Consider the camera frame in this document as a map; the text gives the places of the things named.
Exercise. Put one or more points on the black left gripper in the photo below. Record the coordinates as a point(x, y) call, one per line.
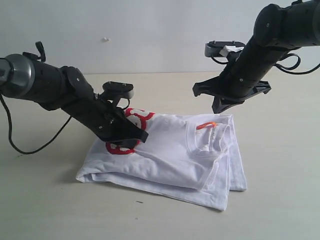
point(106, 121)

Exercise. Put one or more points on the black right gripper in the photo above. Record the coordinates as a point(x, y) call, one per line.
point(238, 78)

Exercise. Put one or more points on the white t-shirt red print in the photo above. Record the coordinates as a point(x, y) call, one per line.
point(200, 167)

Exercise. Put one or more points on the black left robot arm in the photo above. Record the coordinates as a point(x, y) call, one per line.
point(66, 88)

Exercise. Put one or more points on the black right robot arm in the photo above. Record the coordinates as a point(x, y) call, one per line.
point(277, 33)

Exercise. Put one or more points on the orange size tag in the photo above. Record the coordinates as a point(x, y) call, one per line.
point(206, 124)

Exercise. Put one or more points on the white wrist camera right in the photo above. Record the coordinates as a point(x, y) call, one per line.
point(219, 49)

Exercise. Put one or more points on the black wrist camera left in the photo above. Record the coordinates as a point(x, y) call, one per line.
point(114, 91)

